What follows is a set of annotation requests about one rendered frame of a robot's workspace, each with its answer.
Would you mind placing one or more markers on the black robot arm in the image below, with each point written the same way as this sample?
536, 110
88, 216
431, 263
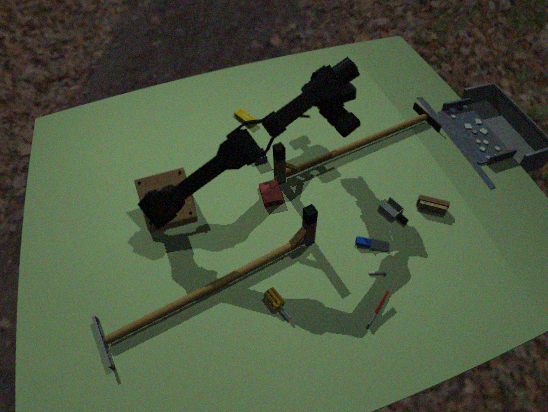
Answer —
240, 148

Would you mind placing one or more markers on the blue-handled knife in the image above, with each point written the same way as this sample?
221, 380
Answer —
373, 243

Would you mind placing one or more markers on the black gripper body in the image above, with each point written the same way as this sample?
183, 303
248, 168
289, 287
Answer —
345, 123

